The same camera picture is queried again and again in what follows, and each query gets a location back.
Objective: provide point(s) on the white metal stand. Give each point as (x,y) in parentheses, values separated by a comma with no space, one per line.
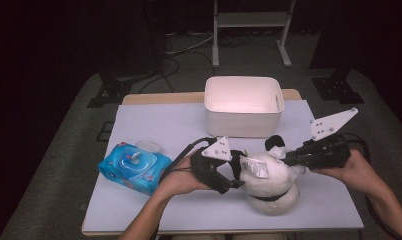
(252,19)

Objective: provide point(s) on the panda plush toy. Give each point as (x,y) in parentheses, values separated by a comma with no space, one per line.
(272,180)

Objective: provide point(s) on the white wet wipe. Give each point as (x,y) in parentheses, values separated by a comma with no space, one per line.
(278,152)

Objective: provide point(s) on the person's left hand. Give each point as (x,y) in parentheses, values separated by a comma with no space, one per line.
(179,180)

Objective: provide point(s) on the person's right hand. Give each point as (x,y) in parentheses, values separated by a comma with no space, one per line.
(355,173)

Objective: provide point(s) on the white plastic storage box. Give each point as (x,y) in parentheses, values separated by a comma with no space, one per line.
(242,123)

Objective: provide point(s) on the black stand base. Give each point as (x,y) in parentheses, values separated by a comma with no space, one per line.
(110,90)
(337,89)

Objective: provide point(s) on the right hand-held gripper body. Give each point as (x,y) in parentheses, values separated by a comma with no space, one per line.
(325,153)

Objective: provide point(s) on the blue wet wipes pack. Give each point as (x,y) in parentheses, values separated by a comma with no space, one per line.
(122,173)

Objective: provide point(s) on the dark floor plate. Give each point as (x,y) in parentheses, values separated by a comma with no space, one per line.
(105,131)

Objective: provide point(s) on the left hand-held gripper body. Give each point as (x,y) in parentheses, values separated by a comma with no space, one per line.
(205,170)

